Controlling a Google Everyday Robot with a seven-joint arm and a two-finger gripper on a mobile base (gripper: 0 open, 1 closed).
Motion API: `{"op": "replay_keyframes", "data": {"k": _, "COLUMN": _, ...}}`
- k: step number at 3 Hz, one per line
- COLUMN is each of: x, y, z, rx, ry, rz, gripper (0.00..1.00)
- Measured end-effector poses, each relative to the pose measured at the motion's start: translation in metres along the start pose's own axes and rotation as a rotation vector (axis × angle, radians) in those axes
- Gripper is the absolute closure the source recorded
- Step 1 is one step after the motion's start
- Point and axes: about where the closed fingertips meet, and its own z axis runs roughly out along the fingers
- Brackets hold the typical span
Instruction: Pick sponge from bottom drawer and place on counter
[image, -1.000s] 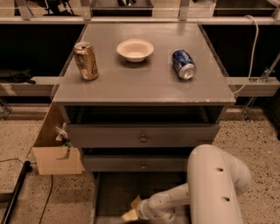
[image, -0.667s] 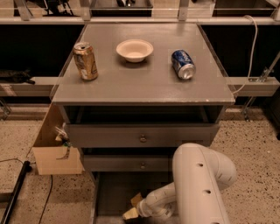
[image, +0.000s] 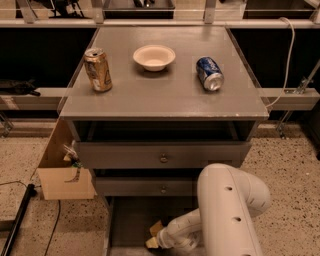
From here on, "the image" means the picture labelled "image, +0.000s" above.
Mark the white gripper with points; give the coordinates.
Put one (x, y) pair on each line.
(164, 238)

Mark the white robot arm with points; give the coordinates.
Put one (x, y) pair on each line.
(228, 200)

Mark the bottom grey open drawer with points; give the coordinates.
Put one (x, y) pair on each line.
(131, 218)

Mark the middle grey drawer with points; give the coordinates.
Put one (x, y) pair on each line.
(146, 186)

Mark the top grey drawer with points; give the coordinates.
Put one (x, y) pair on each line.
(160, 155)

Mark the grey wooden drawer cabinet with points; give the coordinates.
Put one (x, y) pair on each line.
(169, 105)

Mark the cardboard box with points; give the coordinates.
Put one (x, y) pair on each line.
(60, 180)

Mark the black floor bar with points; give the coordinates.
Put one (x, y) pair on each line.
(12, 226)

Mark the blue soda can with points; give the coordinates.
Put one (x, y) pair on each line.
(209, 73)

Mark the white paper bowl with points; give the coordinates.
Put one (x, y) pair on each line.
(154, 58)

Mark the gold soda can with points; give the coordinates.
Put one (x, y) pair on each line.
(97, 69)

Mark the black object on ledge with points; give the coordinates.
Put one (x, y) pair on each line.
(17, 87)

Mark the black office chair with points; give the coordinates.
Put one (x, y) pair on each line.
(67, 9)

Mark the metal bracket on rail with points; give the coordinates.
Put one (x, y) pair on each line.
(305, 81)

